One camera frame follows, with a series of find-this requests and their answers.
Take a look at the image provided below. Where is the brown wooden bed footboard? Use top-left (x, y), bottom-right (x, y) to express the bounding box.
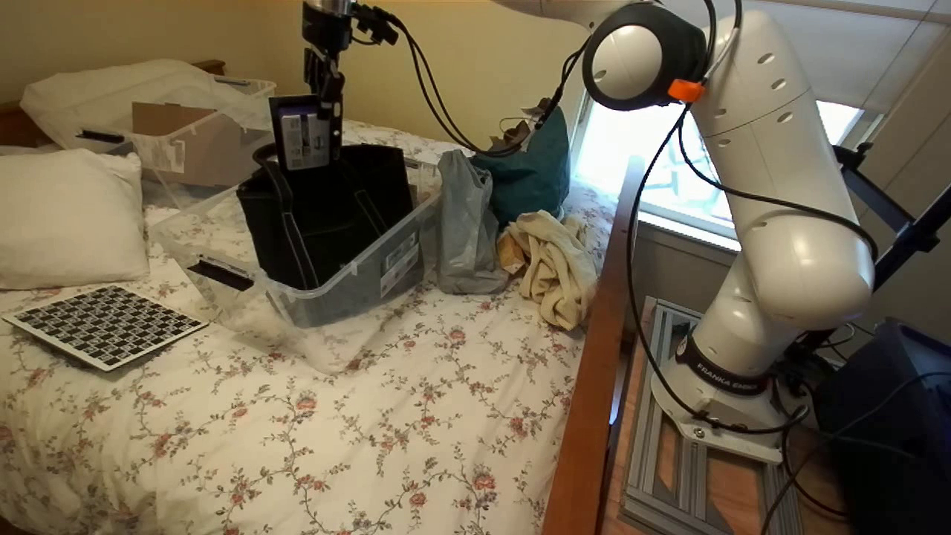
top-left (540, 160), bottom-right (647, 535)

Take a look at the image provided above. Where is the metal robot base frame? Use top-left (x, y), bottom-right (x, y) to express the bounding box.
top-left (618, 291), bottom-right (807, 535)

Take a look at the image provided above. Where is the grey folded cloth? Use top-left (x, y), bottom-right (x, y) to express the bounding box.
top-left (434, 150), bottom-right (510, 297)

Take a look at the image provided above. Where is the black white checkerboard board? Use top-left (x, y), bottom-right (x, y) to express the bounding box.
top-left (3, 282), bottom-right (211, 377)

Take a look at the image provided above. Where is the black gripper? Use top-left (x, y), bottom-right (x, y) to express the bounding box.
top-left (299, 0), bottom-right (357, 104)

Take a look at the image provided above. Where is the small clear plastic bin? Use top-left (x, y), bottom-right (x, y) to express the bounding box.
top-left (149, 160), bottom-right (446, 333)

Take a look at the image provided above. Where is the black canvas tote bag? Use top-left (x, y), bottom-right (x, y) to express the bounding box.
top-left (231, 144), bottom-right (418, 294)

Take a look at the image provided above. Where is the dark equipment case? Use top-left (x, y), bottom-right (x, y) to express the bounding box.
top-left (818, 315), bottom-right (951, 535)

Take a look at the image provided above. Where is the brown cardboard box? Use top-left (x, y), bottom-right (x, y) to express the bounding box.
top-left (128, 100), bottom-right (246, 193)

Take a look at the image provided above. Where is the bright window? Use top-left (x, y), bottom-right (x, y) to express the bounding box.
top-left (569, 56), bottom-right (867, 244)

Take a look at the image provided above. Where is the brown wooden headboard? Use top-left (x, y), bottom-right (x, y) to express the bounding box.
top-left (0, 103), bottom-right (43, 152)

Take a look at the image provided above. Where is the teal fabric bag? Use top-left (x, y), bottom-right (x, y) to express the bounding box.
top-left (470, 100), bottom-right (577, 229)

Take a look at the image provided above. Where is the white pillow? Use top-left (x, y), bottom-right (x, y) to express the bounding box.
top-left (0, 146), bottom-right (152, 294)

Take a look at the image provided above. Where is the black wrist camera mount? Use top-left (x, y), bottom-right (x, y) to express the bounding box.
top-left (344, 3), bottom-right (403, 48)

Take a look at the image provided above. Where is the Gillette razor blister pack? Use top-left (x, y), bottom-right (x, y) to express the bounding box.
top-left (268, 94), bottom-right (344, 180)

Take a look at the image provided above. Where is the cream cloth bag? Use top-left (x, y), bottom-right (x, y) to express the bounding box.
top-left (494, 210), bottom-right (602, 337)

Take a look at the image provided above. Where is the black camera stand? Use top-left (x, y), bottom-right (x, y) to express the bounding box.
top-left (828, 146), bottom-right (951, 291)

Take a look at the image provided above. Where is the large clear plastic bin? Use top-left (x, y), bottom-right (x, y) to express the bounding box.
top-left (18, 56), bottom-right (283, 210)

